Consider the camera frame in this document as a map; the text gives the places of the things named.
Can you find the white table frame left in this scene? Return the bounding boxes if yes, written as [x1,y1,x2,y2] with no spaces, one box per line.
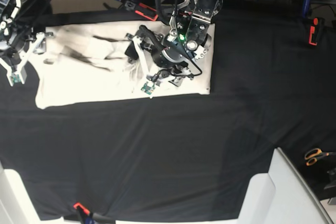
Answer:
[1,167,65,223]

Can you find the white T-shirt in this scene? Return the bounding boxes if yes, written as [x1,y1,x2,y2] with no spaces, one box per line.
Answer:
[35,22,216,110]

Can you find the orange handled scissors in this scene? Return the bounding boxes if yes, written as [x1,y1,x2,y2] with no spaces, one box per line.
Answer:
[304,148,335,166]

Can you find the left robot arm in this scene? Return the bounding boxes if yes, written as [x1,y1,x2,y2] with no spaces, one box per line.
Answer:
[128,0,223,90]

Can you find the blue orange clamp tool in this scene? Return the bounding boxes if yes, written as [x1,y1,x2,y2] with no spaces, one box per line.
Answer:
[115,0,158,21]

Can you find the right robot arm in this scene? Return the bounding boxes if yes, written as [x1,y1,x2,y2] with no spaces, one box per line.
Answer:
[1,0,53,59]

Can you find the orange clamp bottom edge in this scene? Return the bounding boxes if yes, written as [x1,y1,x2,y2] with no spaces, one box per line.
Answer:
[73,202,90,215]

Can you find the white table frame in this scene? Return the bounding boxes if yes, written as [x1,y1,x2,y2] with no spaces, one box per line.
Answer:
[237,148,333,224]
[1,167,65,223]

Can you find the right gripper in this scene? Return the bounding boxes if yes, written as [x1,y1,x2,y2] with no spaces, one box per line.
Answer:
[1,28,54,59]

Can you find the white table frame right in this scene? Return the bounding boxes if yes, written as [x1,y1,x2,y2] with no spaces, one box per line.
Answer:
[237,148,333,224]

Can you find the orange black clamp right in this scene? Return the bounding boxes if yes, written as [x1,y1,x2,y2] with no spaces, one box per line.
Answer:
[308,17,323,46]

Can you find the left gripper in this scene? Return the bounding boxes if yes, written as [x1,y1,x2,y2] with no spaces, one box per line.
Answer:
[125,33,194,85]

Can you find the black table cloth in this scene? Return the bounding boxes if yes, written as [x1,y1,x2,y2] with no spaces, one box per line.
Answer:
[1,10,335,222]

